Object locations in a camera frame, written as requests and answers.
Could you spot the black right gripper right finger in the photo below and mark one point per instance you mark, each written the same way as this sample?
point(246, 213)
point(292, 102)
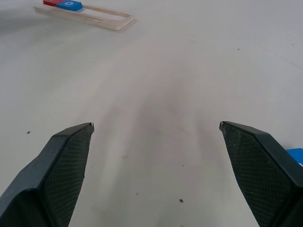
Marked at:
point(265, 179)

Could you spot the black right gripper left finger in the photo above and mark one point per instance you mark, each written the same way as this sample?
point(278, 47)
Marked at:
point(35, 184)

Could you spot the blue letter tile t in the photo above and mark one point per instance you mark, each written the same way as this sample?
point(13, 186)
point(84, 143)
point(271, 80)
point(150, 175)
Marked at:
point(296, 154)

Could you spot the wooden tile holder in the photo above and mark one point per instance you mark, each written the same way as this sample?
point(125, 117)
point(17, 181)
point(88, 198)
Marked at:
point(118, 24)

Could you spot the red letter tile r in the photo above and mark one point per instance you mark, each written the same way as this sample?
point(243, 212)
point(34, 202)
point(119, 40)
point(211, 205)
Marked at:
point(49, 2)

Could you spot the blue letter o block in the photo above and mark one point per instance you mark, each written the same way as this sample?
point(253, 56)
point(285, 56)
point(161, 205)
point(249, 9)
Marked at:
point(76, 6)

